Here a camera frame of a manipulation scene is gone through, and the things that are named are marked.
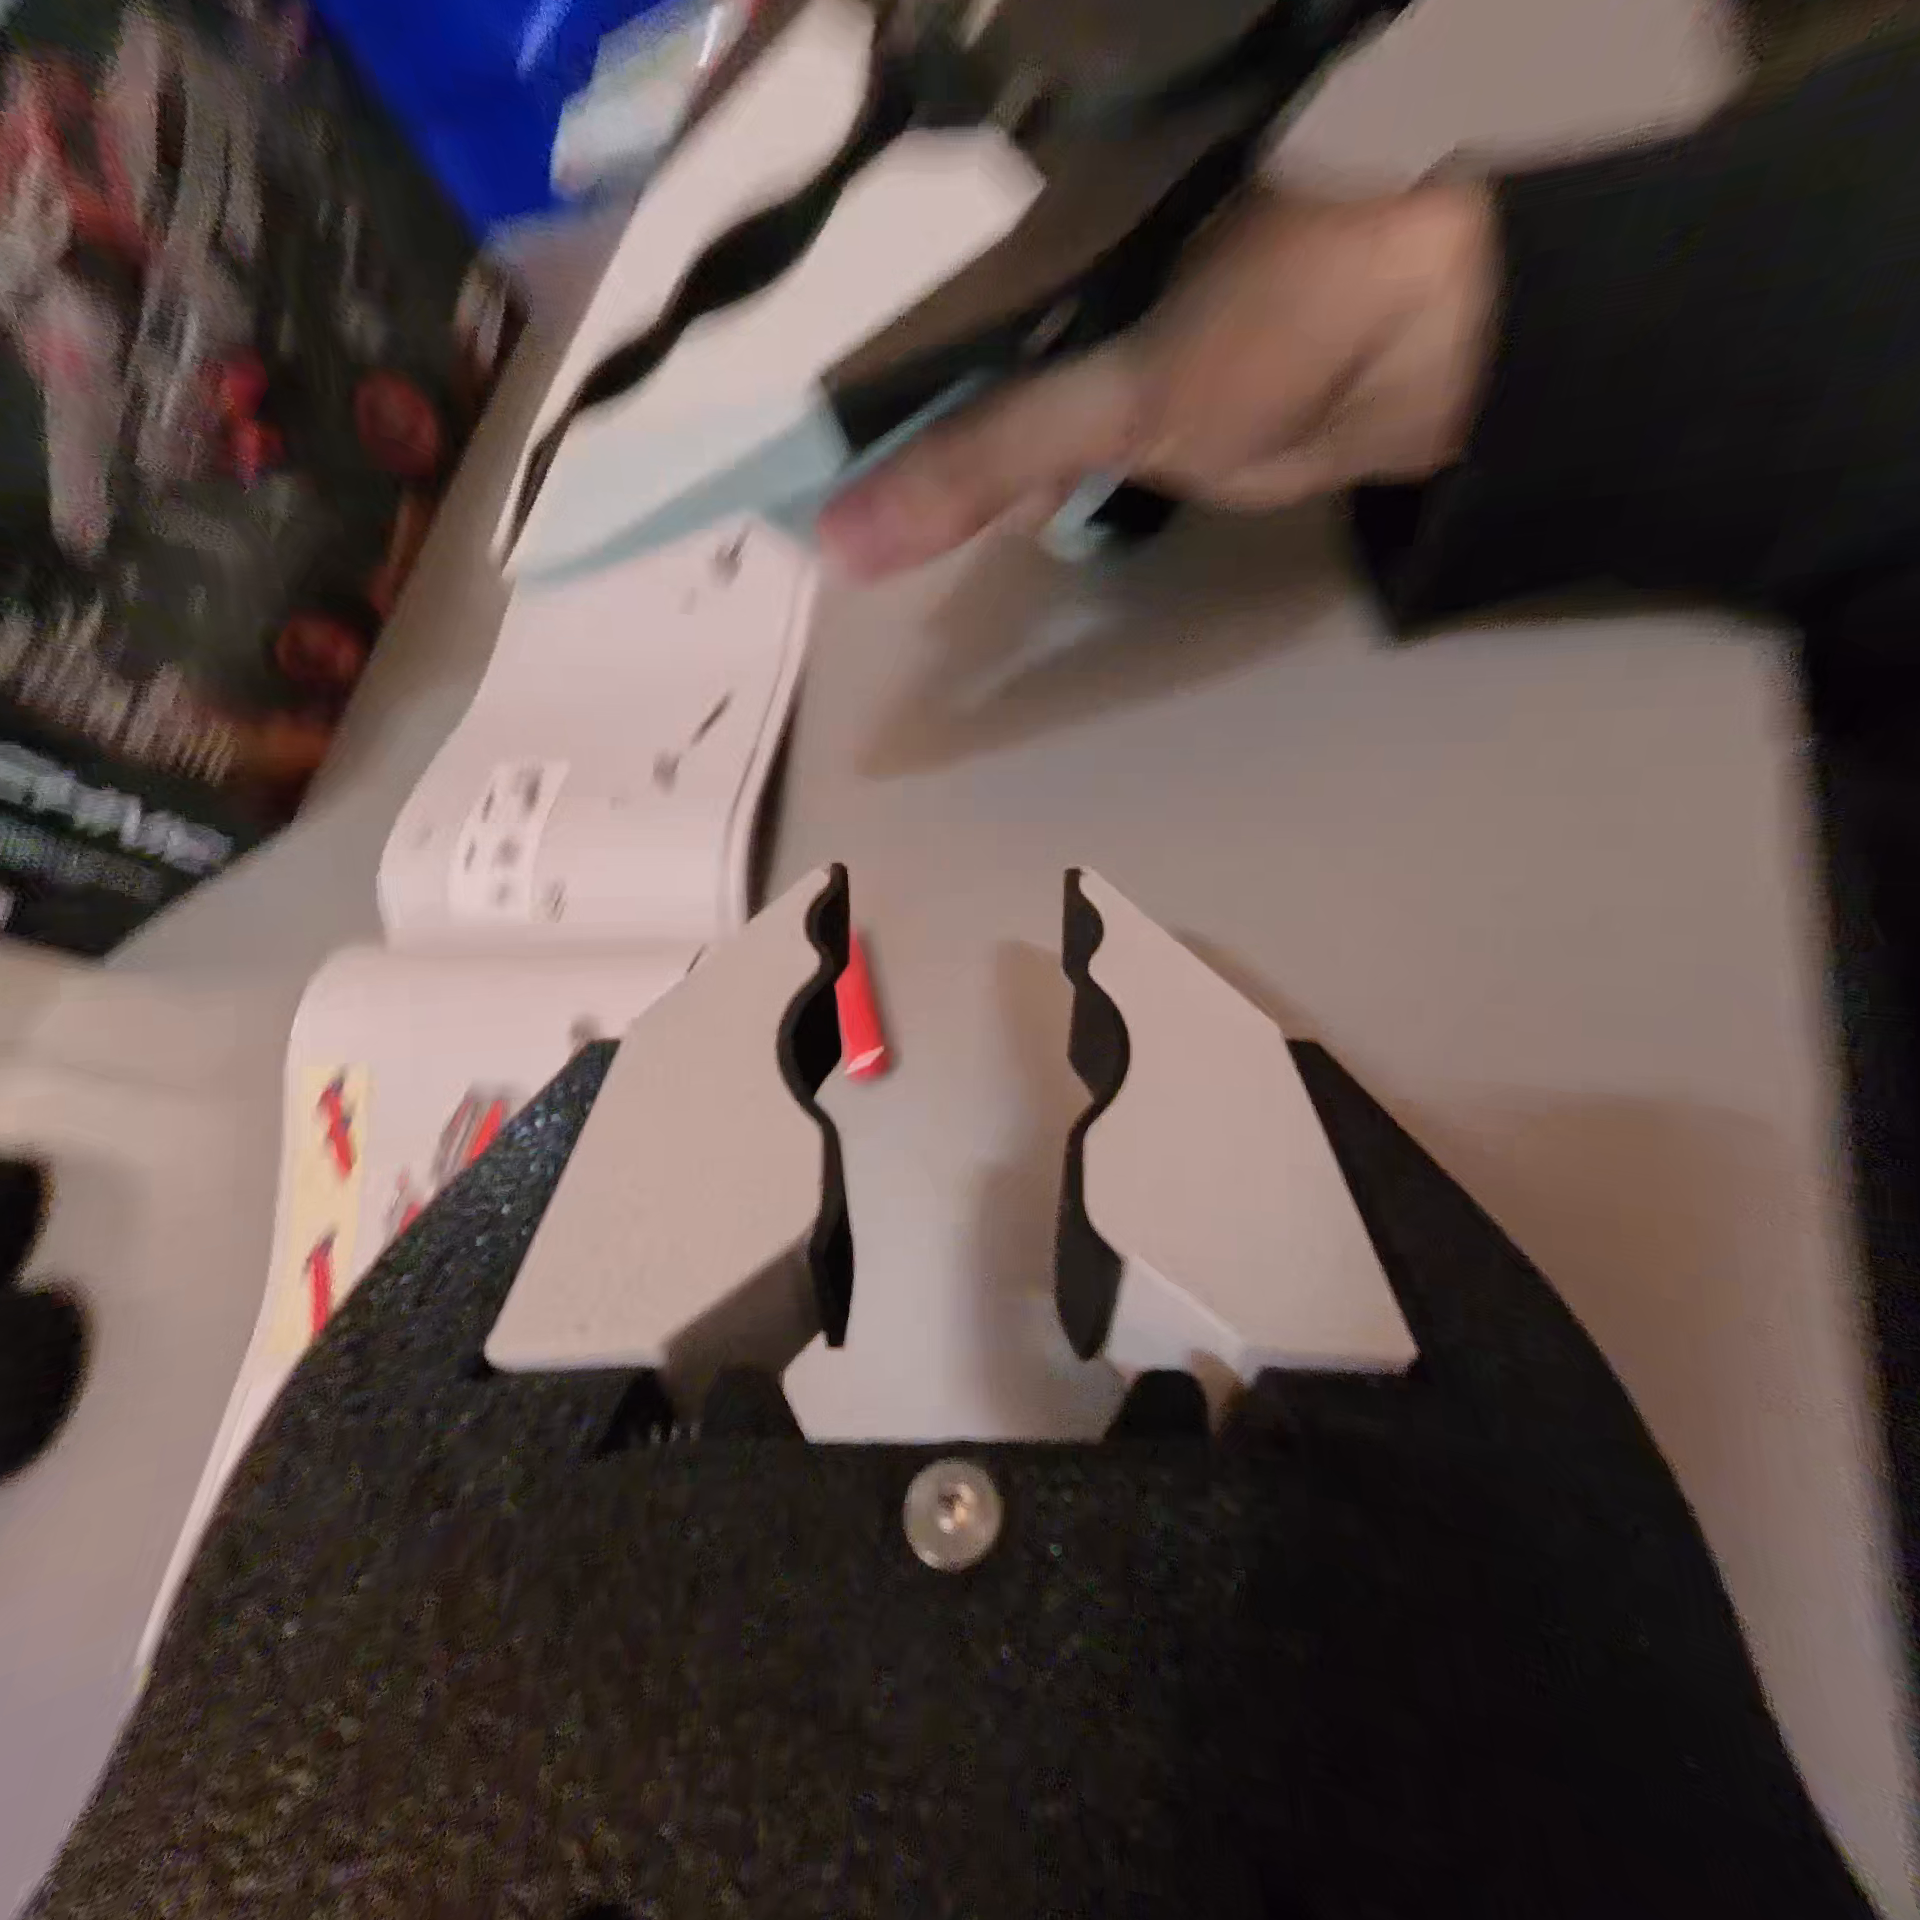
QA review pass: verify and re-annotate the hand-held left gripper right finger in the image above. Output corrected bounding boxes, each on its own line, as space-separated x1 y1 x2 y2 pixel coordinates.
1054 865 1419 1376

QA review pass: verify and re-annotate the grey desk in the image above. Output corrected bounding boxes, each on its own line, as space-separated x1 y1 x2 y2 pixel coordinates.
0 225 1877 1920

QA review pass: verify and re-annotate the open building instruction booklet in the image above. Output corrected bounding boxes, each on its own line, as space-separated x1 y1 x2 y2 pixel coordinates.
130 495 824 1658

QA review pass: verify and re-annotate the dark toy car set box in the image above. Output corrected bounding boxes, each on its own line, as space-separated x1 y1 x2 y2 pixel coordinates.
0 0 529 959

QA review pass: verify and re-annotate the blue box with printed tag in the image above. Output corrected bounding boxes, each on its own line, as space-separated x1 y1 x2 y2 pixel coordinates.
305 0 756 263

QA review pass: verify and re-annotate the person's right hand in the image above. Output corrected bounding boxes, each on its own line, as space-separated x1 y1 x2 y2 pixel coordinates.
824 183 1513 583

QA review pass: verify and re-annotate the red toy brick beam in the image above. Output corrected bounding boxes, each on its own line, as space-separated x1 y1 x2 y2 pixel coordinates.
829 927 892 1084

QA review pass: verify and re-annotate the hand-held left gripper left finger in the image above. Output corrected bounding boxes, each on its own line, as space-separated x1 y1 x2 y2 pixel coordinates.
480 862 859 1376

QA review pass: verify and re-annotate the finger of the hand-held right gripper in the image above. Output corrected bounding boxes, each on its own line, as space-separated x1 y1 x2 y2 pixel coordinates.
502 0 892 562
507 129 1047 591

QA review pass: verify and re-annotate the person's right forearm black sleeve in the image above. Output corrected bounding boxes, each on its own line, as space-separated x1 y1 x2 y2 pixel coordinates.
1347 0 1920 649

